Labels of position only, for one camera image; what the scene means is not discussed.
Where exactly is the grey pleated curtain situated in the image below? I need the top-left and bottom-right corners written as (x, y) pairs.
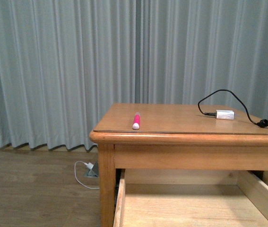
top-left (0, 0), bottom-right (268, 149)

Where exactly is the open metal floor socket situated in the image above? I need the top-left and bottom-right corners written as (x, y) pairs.
top-left (84, 162), bottom-right (99, 178)

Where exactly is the pink marker with white cap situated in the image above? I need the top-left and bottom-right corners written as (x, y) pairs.
top-left (132, 112), bottom-right (140, 130)

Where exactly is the white charger plug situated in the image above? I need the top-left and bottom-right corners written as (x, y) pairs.
top-left (83, 162), bottom-right (94, 170)

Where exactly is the wooden drawer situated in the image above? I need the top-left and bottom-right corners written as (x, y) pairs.
top-left (113, 169), bottom-right (268, 227)

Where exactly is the wooden nightstand cabinet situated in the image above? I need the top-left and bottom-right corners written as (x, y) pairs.
top-left (90, 104), bottom-right (268, 227)

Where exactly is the black usb cable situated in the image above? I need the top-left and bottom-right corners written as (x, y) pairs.
top-left (198, 89), bottom-right (268, 129)

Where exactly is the white power adapter block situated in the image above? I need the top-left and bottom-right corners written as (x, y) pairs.
top-left (216, 110), bottom-right (235, 120)

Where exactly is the white charging cable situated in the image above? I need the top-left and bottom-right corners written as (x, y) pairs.
top-left (74, 160), bottom-right (100, 190)

